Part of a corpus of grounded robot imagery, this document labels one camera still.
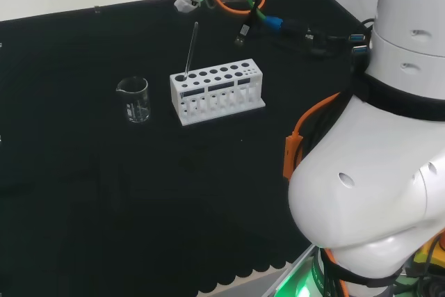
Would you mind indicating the small clear cloth clip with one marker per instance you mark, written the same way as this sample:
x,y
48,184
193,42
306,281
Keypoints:
x,y
97,9

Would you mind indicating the clear glass rod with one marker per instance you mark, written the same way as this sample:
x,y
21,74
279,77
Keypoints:
x,y
190,50

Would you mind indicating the white test tube rack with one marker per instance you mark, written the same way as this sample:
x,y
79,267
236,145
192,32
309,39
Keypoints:
x,y
215,102

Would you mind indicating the blue USB plug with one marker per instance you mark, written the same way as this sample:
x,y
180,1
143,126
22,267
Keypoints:
x,y
361,50
358,37

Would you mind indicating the clear glass beaker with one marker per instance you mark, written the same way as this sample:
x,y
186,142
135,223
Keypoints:
x,y
137,102

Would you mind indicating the yellow stop button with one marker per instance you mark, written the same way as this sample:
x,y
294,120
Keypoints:
x,y
431,246

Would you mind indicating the black bench cloth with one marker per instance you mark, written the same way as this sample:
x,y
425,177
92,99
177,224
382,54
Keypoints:
x,y
104,189

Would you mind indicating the grey metal base plate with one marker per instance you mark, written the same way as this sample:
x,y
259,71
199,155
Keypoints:
x,y
288,272

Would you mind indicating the black adapter box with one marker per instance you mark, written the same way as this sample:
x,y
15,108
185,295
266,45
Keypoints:
x,y
299,31

